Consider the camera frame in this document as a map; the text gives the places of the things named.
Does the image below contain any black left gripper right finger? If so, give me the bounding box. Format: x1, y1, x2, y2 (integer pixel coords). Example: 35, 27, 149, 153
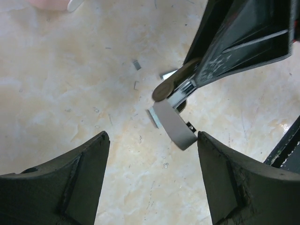
197, 132, 300, 225

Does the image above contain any grey staple strip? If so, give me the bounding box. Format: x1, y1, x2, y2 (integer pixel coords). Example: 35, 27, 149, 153
159, 69, 178, 80
147, 107, 161, 128

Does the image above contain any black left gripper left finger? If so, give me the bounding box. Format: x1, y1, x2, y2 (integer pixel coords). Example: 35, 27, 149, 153
0, 132, 110, 225

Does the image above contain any small loose staple piece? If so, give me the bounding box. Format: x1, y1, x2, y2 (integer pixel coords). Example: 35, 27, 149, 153
132, 60, 142, 71

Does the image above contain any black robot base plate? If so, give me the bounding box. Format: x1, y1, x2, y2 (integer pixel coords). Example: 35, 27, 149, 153
264, 117, 300, 174

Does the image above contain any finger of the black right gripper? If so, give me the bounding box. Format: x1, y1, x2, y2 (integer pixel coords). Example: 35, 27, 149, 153
195, 0, 293, 87
183, 0, 234, 65

